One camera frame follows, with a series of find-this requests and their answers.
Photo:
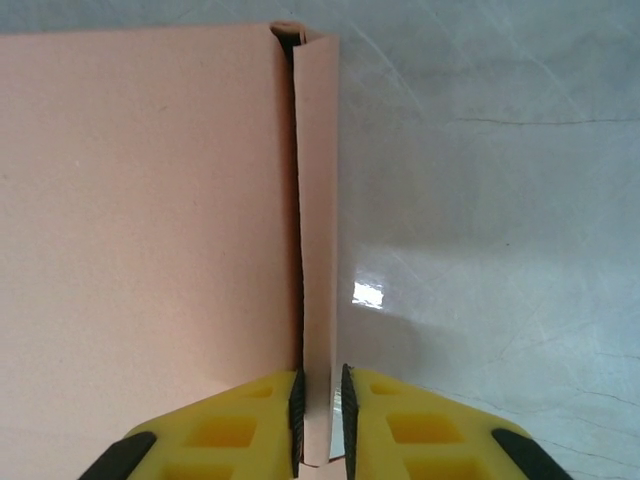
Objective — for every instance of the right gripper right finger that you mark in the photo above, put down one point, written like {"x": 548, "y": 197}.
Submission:
{"x": 430, "y": 440}

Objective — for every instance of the pink corrugated paper box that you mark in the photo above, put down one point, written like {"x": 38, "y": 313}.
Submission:
{"x": 150, "y": 200}

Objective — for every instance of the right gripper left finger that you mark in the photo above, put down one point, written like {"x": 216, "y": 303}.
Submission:
{"x": 210, "y": 435}

